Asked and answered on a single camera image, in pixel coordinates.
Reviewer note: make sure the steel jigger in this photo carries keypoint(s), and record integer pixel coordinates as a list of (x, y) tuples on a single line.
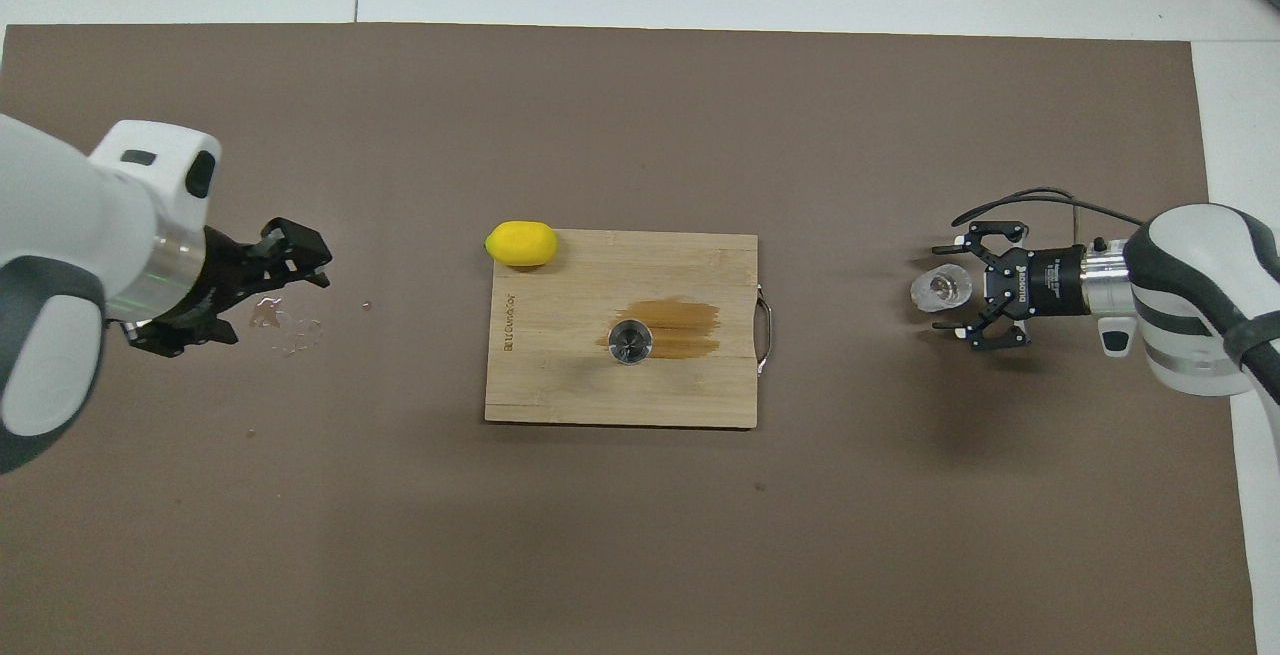
[(631, 341)]

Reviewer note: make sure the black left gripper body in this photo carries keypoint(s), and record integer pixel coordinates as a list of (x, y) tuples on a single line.
[(230, 275)]

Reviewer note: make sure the spilled water drops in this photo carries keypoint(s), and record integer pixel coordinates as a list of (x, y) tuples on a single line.
[(295, 337)]

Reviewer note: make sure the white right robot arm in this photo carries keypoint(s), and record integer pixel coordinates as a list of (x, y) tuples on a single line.
[(1200, 295)]

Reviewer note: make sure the yellow lemon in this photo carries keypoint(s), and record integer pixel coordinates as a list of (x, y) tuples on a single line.
[(521, 243)]

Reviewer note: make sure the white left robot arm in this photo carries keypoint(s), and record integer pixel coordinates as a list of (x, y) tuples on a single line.
[(70, 265)]

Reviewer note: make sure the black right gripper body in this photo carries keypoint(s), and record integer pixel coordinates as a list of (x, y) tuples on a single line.
[(1045, 280)]

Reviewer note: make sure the brown table mat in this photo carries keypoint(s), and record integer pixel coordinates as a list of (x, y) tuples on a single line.
[(640, 535)]

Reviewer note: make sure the wooden cutting board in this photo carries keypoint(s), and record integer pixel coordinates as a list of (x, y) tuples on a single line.
[(600, 385)]

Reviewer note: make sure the clear glass cup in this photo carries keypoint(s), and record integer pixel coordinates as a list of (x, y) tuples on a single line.
[(940, 289)]

